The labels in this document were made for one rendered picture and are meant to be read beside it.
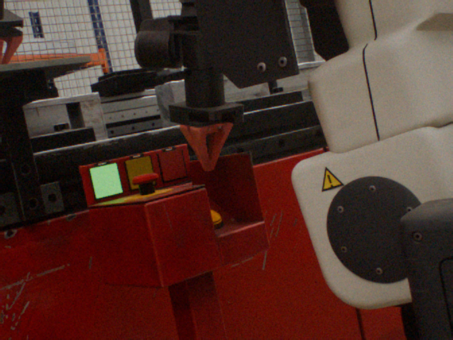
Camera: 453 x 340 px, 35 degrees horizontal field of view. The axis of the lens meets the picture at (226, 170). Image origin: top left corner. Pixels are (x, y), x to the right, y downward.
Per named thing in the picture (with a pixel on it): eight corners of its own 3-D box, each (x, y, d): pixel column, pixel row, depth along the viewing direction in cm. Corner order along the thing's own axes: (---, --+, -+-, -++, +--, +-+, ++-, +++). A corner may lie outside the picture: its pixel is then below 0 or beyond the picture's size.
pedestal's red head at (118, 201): (162, 289, 96) (133, 155, 95) (104, 285, 109) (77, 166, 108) (272, 249, 109) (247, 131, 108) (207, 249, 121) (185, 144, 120)
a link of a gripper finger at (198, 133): (206, 161, 114) (203, 102, 112) (236, 168, 109) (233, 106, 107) (171, 170, 110) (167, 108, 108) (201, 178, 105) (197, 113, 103)
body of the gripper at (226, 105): (201, 110, 113) (198, 62, 111) (245, 117, 105) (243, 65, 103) (167, 117, 108) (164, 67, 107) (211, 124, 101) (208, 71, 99)
